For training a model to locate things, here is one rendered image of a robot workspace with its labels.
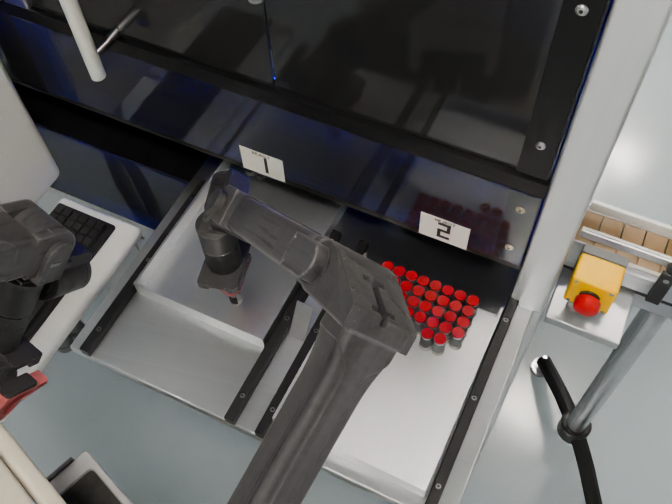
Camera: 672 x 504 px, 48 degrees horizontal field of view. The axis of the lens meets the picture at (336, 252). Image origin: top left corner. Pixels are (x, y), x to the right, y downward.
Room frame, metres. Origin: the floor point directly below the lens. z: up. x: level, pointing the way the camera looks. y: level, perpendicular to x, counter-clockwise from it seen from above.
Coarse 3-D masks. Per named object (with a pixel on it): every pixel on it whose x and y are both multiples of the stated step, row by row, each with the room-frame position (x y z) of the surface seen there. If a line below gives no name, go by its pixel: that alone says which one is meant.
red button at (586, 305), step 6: (582, 294) 0.56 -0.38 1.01; (588, 294) 0.56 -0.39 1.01; (576, 300) 0.55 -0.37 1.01; (582, 300) 0.55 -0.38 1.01; (588, 300) 0.55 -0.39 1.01; (594, 300) 0.55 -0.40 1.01; (576, 306) 0.54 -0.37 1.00; (582, 306) 0.54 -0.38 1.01; (588, 306) 0.54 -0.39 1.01; (594, 306) 0.54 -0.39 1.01; (582, 312) 0.54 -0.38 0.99; (588, 312) 0.53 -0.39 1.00; (594, 312) 0.53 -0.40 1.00
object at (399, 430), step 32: (480, 320) 0.59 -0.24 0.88; (416, 352) 0.53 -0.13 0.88; (448, 352) 0.53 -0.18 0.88; (480, 352) 0.53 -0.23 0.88; (384, 384) 0.48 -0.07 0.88; (416, 384) 0.48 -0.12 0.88; (448, 384) 0.47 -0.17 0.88; (352, 416) 0.43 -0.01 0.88; (384, 416) 0.43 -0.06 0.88; (416, 416) 0.42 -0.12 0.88; (448, 416) 0.42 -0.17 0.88; (352, 448) 0.38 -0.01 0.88; (384, 448) 0.37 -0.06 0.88; (416, 448) 0.37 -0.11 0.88; (416, 480) 0.32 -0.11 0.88
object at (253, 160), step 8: (248, 152) 0.86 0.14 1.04; (256, 152) 0.85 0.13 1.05; (248, 160) 0.86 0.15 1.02; (256, 160) 0.85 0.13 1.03; (272, 160) 0.84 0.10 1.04; (280, 160) 0.83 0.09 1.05; (248, 168) 0.86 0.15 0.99; (256, 168) 0.85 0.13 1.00; (264, 168) 0.84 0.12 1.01; (272, 168) 0.84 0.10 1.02; (280, 168) 0.83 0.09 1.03; (272, 176) 0.84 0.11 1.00; (280, 176) 0.83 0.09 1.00
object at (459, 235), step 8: (424, 216) 0.70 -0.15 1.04; (432, 216) 0.70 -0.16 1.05; (424, 224) 0.70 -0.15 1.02; (432, 224) 0.69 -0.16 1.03; (448, 224) 0.68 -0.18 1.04; (456, 224) 0.68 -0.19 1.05; (424, 232) 0.70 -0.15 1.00; (432, 232) 0.69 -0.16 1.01; (440, 232) 0.69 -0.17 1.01; (456, 232) 0.68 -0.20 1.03; (464, 232) 0.67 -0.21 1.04; (440, 240) 0.69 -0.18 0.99; (448, 240) 0.68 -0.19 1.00; (456, 240) 0.67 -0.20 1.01; (464, 240) 0.67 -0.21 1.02; (464, 248) 0.67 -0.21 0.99
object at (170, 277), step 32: (224, 160) 0.95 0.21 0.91; (256, 192) 0.89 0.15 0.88; (288, 192) 0.89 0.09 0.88; (192, 224) 0.82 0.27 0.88; (320, 224) 0.81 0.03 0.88; (160, 256) 0.74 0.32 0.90; (192, 256) 0.75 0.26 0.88; (256, 256) 0.74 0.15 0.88; (160, 288) 0.69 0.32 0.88; (192, 288) 0.68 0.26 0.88; (256, 288) 0.68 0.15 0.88; (288, 288) 0.67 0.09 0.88; (224, 320) 0.61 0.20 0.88; (256, 320) 0.61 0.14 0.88
